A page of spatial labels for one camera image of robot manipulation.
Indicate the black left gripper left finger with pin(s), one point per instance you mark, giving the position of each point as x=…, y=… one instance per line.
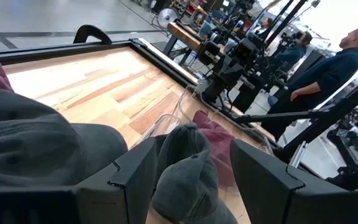
x=126, y=186

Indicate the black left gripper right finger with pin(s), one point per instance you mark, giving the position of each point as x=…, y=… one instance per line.
x=266, y=186

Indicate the dark grey cap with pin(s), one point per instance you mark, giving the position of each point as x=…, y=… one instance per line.
x=185, y=180
x=26, y=140

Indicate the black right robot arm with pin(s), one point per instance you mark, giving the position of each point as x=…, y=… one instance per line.
x=225, y=74

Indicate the standing person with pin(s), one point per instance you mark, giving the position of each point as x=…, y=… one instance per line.
x=328, y=74

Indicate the seated person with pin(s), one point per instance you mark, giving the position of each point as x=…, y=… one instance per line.
x=291, y=54

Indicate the distant person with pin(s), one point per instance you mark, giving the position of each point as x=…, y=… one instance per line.
x=264, y=25

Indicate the wooden workbench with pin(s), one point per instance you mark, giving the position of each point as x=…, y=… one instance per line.
x=182, y=34

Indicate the round grey fan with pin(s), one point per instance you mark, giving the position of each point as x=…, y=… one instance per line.
x=167, y=17

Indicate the black aluminium table frame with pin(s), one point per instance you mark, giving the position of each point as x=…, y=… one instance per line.
x=166, y=63

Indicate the black station frame pole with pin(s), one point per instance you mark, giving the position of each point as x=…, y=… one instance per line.
x=286, y=20

